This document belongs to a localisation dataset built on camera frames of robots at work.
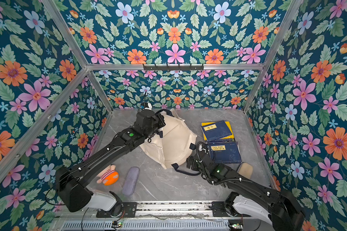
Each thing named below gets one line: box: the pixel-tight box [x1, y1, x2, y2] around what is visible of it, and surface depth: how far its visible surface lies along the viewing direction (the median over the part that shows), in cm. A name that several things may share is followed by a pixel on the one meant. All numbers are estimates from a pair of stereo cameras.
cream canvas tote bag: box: [139, 108, 198, 170], surface depth 88 cm
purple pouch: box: [121, 166, 140, 196], surface depth 82 cm
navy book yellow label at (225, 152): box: [207, 141, 242, 164], surface depth 91 cm
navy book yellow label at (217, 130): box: [200, 120, 235, 142], surface depth 100 cm
